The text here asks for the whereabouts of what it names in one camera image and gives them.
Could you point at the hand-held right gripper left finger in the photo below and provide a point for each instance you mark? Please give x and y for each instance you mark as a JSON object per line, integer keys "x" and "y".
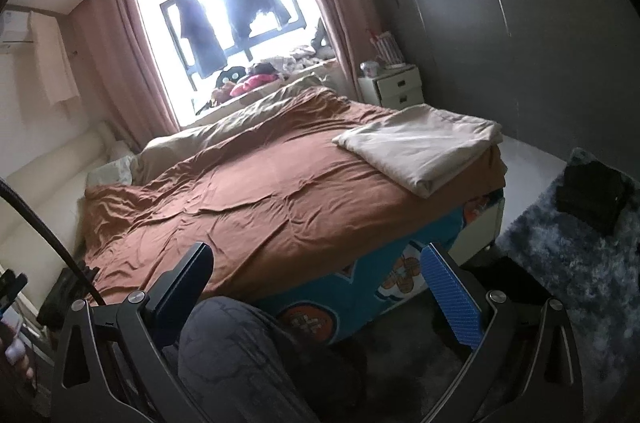
{"x": 182, "y": 298}

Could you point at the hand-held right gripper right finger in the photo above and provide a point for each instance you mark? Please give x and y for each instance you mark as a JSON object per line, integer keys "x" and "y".
{"x": 450, "y": 298}

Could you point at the beige zip jacket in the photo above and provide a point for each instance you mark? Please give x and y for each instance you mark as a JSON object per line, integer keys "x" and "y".
{"x": 420, "y": 148}

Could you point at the pile of light clothes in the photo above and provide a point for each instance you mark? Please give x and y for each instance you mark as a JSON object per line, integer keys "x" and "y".
{"x": 295, "y": 60}

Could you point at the person's left hand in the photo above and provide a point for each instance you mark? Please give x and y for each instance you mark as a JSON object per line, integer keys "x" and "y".
{"x": 20, "y": 368}

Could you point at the black bag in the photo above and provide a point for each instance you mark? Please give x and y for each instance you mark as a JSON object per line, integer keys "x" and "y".
{"x": 62, "y": 298}

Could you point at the cream padded headboard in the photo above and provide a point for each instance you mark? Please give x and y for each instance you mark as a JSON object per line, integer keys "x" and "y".
{"x": 45, "y": 183}

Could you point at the brown duvet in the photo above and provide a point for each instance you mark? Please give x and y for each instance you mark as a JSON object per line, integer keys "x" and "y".
{"x": 250, "y": 193}

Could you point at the grey shaggy rug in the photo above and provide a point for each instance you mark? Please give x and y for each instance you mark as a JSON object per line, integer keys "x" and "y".
{"x": 575, "y": 283}

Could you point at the light patterned pillow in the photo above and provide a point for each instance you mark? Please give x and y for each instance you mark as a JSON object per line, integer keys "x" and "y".
{"x": 112, "y": 170}

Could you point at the beige duvet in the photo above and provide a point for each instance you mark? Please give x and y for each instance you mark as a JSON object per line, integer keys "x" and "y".
{"x": 200, "y": 138}

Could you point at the black cloth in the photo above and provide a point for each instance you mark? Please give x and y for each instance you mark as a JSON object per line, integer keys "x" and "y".
{"x": 592, "y": 195}

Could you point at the white nightstand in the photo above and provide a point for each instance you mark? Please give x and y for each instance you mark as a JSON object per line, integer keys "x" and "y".
{"x": 395, "y": 88}

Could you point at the black plush toy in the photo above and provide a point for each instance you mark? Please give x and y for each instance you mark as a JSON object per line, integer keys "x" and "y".
{"x": 227, "y": 78}

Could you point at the pink plush toy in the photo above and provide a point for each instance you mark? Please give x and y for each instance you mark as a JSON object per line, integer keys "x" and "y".
{"x": 252, "y": 84}

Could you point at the cream hanging cloth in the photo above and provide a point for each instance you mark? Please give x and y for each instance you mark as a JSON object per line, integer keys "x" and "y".
{"x": 55, "y": 58}

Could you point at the patterned cup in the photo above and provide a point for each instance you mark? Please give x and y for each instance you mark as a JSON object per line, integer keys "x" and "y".
{"x": 370, "y": 69}

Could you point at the striped box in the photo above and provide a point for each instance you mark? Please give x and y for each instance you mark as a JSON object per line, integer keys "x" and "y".
{"x": 389, "y": 50}

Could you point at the white air conditioner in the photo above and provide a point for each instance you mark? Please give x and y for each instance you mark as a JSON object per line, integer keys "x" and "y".
{"x": 15, "y": 28}

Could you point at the dark hanging coat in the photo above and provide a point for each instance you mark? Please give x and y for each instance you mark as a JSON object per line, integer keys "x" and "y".
{"x": 202, "y": 38}

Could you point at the grey wardrobe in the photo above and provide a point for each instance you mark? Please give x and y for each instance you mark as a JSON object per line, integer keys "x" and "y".
{"x": 500, "y": 28}

